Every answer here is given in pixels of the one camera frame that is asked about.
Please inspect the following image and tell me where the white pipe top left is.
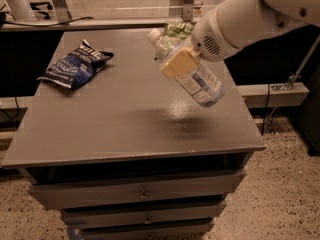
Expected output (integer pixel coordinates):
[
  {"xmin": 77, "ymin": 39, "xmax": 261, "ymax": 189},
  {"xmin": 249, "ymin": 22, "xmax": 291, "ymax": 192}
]
[{"xmin": 5, "ymin": 0, "xmax": 36, "ymax": 21}]

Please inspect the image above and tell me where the middle grey drawer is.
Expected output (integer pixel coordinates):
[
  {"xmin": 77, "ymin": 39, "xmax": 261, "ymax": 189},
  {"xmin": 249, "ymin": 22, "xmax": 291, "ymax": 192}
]
[{"xmin": 63, "ymin": 201, "xmax": 226, "ymax": 229}]

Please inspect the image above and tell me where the black cable on railing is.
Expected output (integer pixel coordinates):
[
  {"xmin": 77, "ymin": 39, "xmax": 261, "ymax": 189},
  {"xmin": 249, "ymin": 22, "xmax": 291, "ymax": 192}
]
[{"xmin": 4, "ymin": 15, "xmax": 94, "ymax": 27}]

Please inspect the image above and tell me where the grey metal railing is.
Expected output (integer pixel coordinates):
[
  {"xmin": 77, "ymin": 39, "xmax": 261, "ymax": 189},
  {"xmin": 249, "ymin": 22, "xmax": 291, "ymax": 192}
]
[{"xmin": 0, "ymin": 15, "xmax": 201, "ymax": 32}]

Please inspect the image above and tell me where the green chip bag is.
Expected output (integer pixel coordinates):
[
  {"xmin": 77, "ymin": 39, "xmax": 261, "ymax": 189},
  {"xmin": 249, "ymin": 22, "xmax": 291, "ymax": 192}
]
[{"xmin": 163, "ymin": 22, "xmax": 194, "ymax": 40}]

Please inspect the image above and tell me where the dark blue chip bag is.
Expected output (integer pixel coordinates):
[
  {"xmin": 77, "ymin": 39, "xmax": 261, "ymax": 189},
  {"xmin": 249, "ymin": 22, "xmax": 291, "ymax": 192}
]
[{"xmin": 39, "ymin": 39, "xmax": 114, "ymax": 89}]

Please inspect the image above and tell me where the top grey drawer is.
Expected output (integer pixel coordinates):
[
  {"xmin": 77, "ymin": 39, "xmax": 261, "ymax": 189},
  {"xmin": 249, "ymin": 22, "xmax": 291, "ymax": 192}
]
[{"xmin": 30, "ymin": 169, "xmax": 246, "ymax": 209}]

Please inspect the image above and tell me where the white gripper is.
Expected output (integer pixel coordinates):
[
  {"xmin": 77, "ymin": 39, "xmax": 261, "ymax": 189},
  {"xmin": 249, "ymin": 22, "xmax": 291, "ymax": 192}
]
[{"xmin": 160, "ymin": 8, "xmax": 240, "ymax": 79}]

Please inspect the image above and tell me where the grey drawer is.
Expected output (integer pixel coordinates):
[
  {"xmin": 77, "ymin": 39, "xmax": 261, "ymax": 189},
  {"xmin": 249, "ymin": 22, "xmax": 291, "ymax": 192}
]
[
  {"xmin": 63, "ymin": 201, "xmax": 226, "ymax": 229},
  {"xmin": 30, "ymin": 169, "xmax": 246, "ymax": 209},
  {"xmin": 81, "ymin": 219, "xmax": 213, "ymax": 240}
]

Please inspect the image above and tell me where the bottom grey drawer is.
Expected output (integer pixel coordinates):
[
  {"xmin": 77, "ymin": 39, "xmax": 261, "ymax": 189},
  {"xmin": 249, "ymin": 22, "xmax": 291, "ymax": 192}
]
[{"xmin": 81, "ymin": 219, "xmax": 213, "ymax": 240}]

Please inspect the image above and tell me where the blue label plastic water bottle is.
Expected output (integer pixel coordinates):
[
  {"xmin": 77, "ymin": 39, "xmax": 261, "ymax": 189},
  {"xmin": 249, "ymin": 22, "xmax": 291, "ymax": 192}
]
[{"xmin": 147, "ymin": 29, "xmax": 225, "ymax": 107}]

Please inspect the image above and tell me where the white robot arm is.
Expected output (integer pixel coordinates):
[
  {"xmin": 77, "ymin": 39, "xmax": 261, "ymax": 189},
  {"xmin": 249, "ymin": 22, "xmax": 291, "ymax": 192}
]
[{"xmin": 160, "ymin": 0, "xmax": 320, "ymax": 79}]

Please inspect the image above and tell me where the grey drawer cabinet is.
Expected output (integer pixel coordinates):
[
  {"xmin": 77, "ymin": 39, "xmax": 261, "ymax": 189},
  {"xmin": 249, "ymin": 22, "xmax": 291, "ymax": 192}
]
[{"xmin": 0, "ymin": 26, "xmax": 267, "ymax": 240}]

